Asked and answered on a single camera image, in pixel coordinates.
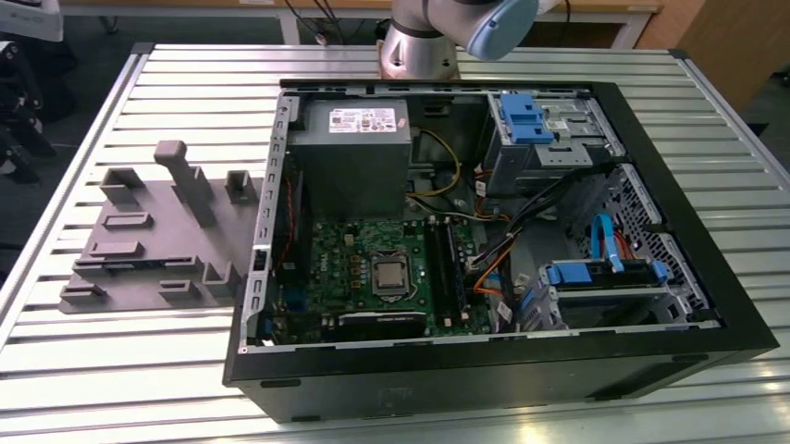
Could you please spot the green motherboard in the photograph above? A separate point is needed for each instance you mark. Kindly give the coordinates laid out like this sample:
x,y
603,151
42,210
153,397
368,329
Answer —
x,y
333,277

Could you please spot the blue plastic drive latch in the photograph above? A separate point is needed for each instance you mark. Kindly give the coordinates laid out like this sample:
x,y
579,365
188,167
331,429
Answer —
x,y
524,120

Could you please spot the hard disk in blue carrier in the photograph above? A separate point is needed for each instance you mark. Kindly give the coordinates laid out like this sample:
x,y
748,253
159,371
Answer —
x,y
607,276

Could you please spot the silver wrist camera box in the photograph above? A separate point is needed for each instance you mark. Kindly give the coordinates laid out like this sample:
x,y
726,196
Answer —
x,y
30,20

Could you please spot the black open PC case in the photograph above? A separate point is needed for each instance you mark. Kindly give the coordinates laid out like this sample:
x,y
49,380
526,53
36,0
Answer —
x,y
493,384

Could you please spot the grey metal drive cage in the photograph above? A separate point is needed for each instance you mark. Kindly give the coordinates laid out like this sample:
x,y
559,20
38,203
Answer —
x,y
567,157

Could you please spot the CPU socket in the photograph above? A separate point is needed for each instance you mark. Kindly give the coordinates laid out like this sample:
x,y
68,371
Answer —
x,y
389,254

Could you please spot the black graphics card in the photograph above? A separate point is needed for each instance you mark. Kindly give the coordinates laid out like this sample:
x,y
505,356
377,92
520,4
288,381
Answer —
x,y
383,324

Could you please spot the black RAM slot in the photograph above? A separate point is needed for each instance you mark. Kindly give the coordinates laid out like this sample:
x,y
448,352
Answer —
x,y
435,268
447,273

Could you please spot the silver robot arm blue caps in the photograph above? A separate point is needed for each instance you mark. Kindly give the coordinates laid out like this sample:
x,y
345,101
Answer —
x,y
419,51

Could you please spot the grey metal disk bay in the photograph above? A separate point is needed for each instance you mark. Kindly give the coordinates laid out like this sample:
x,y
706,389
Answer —
x,y
611,293

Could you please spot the grey power supply unit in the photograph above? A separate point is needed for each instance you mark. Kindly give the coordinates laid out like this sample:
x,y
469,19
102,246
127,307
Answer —
x,y
345,176

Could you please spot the grey parts rack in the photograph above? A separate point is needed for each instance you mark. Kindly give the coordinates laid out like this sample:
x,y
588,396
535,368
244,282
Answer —
x,y
153,217

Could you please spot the wooden cabinet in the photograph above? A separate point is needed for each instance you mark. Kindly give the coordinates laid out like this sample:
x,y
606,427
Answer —
x,y
728,46

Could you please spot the silver CPU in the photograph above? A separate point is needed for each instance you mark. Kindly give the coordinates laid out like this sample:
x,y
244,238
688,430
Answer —
x,y
391,274

